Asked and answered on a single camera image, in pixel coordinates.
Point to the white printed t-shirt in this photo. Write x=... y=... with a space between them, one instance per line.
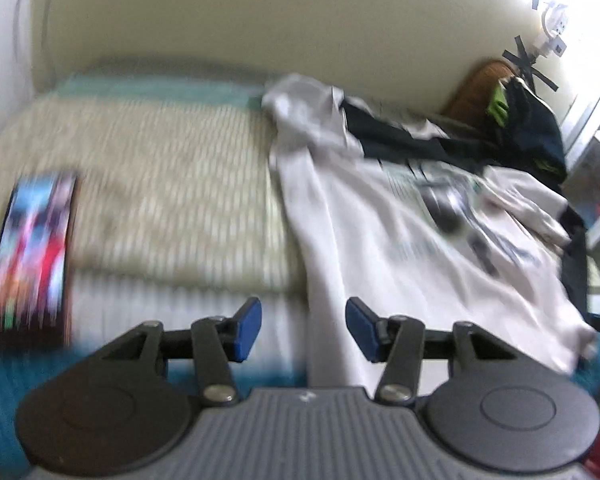
x=380 y=270

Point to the aluminium window frame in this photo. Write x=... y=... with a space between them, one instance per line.
x=597 y=130

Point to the smartphone with colourful screen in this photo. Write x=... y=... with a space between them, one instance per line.
x=32 y=260

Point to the teal blue blanket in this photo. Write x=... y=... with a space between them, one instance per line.
x=2 y=390

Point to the beige zigzag patterned bed sheet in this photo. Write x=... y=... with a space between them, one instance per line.
x=170 y=185

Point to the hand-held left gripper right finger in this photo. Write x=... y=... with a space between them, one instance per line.
x=362 y=332

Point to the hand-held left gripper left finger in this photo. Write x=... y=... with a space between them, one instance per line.
x=245 y=332

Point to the black tape cross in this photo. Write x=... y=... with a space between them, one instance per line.
x=530 y=65

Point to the teal grid mat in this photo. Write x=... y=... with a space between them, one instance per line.
x=155 y=89

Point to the white wall socket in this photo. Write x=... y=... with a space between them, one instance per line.
x=555 y=27

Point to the dark navy garment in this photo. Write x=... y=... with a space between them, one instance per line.
x=530 y=130

